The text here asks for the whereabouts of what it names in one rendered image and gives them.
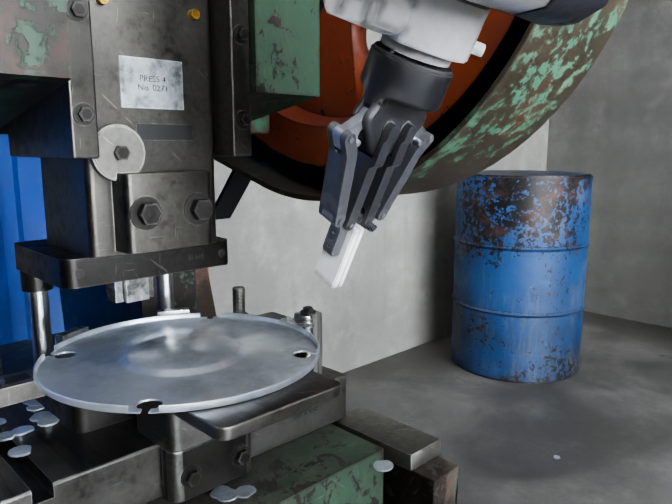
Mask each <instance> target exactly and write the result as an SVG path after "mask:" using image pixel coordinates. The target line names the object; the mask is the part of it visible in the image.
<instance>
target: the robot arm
mask: <svg viewBox="0 0 672 504"><path fill-rule="evenodd" d="M608 2H609V0H323V3H324V6H325V9H326V13H328V14H331V15H333V16H336V17H338V18H341V19H343V20H346V21H348V22H351V23H354V24H356V25H359V26H361V27H364V28H366V29H369V30H372V31H375V32H378V33H381V34H382V37H381V41H376V42H375V43H373V44H371V47H370V50H369V53H368V56H367V59H366V61H365V64H364V67H363V70H362V73H361V76H360V80H361V83H362V84H363V88H364V94H363V96H362V98H361V100H360V101H359V103H358V104H357V105H356V106H355V108H354V111H353V117H351V118H350V119H348V120H347V121H345V122H344V123H342V124H341V125H340V124H339V123H337V122H336V121H332V122H330V123H329V124H328V126H327V136H328V143H329V149H328V155H327V161H326V168H325V174H324V180H323V186H322V193H321V199H320V205H319V214H321V215H322V216H323V217H324V218H326V219H327V220H328V221H330V222H331V224H330V227H329V230H328V232H327V235H326V238H325V240H324V243H323V250H322V252H321V255H320V258H319V261H318V263H317V266H316V269H315V271H314V273H315V274H316V275H317V276H318V277H320V278H321V279H322V280H323V281H324V282H325V283H326V284H328V285H329V286H330V287H331V288H336V287H340V286H342V284H343V282H344V279H345V277H346V274H347V272H348V269H349V267H350V264H351V262H352V259H353V257H354V255H355V252H356V250H357V248H358V246H359V243H360V241H361V238H362V236H363V233H364V231H365V228H366V229H367V230H368V231H369V232H374V231H375V230H376V229H377V227H378V226H376V225H375V224H374V223H372V222H373V220H375V219H377V220H379V221H381V220H383V219H384V218H385V217H386V215H387V213H388V211H389V210H390V208H391V206H392V204H393V203H394V201H395V199H396V197H397V196H398V194H399V192H400V191H401V189H402V187H403V185H404V184H405V182H406V180H407V178H408V177H409V175H410V173H411V172H412V170H413V168H414V166H415V165H416V163H417V161H418V159H419V158H420V156H421V155H422V154H423V153H424V151H425V150H426V149H427V148H428V147H429V145H430V144H431V143H432V142H433V139H434V135H433V134H431V133H429V132H428V131H426V130H425V129H424V127H423V124H424V122H425V119H426V112H433V111H436V110H438V109H439V108H440V106H441V104H442V101H443V99H444V97H445V94H446V92H447V89H448V87H449V85H450V82H451V80H452V78H453V74H452V70H451V69H450V68H449V67H450V64H451V62H457V63H463V64H464V63H465V62H467V61H468V59H469V57H470V55H471V54H472V55H475V56H478V57H482V55H483V53H484V51H485V48H486V45H485V44H483V43H481V42H478V41H477V39H478V36H479V34H480V32H481V29H482V27H483V25H484V22H485V20H486V18H487V16H488V13H489V11H490V9H491V8H492V9H495V10H498V11H502V12H505V13H508V14H511V15H514V16H516V17H519V18H522V19H524V20H527V21H530V22H532V23H535V24H538V25H552V26H565V25H571V24H576V23H578V22H580V21H582V20H583V19H585V18H587V17H588V16H590V15H591V14H593V13H595V12H596V11H598V10H600V9H601V8H603V7H604V6H606V5H607V3H608ZM380 204H381V205H380ZM379 205H380V206H379Z"/></svg>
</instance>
